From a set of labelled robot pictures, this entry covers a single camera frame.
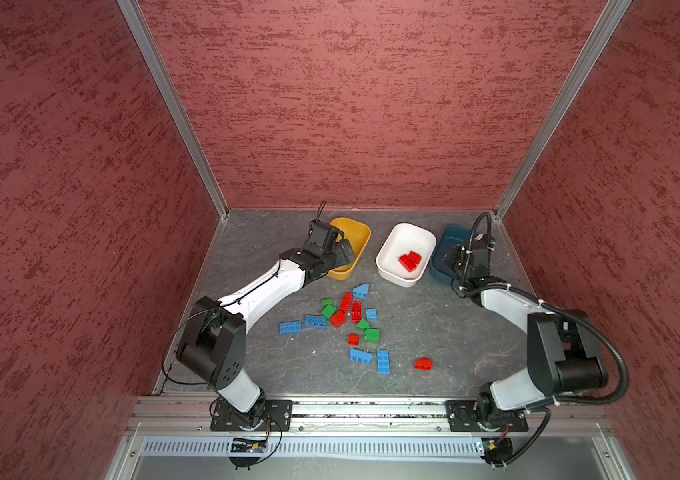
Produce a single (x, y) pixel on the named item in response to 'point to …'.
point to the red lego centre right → (356, 312)
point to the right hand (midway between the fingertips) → (447, 255)
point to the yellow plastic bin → (359, 235)
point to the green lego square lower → (372, 335)
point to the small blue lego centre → (371, 313)
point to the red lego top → (413, 260)
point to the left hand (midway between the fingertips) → (340, 259)
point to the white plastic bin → (403, 251)
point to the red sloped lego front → (424, 364)
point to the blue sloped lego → (361, 291)
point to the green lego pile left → (328, 308)
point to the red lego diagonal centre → (345, 303)
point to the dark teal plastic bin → (453, 237)
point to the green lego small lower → (363, 325)
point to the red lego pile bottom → (338, 320)
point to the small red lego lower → (353, 339)
